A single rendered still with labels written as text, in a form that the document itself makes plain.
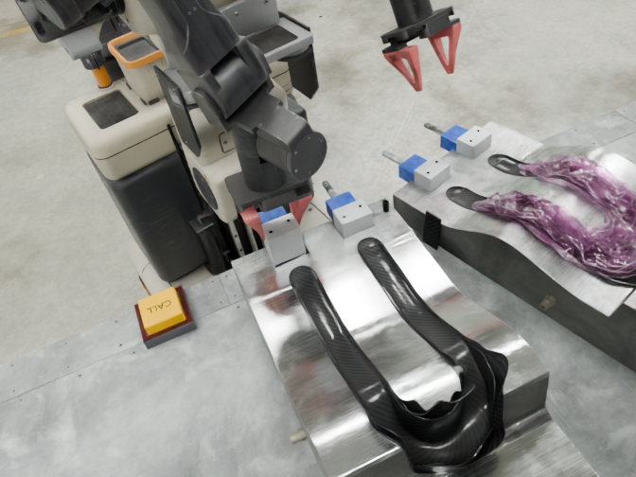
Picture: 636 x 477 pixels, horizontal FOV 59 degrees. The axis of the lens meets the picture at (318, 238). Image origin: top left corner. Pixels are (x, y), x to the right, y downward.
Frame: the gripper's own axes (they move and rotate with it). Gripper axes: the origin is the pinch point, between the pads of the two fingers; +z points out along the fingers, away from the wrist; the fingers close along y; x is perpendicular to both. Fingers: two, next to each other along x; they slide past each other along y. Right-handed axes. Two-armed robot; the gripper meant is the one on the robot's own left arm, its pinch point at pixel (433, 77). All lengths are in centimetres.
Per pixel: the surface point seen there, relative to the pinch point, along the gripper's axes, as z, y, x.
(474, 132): 12.3, 5.3, 0.8
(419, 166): 12.9, -6.3, 2.5
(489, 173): 17.9, 1.6, -4.4
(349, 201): 10.5, -22.3, -0.5
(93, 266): 38, -63, 148
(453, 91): 44, 111, 134
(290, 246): 10.5, -35.0, -3.3
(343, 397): 20, -43, -25
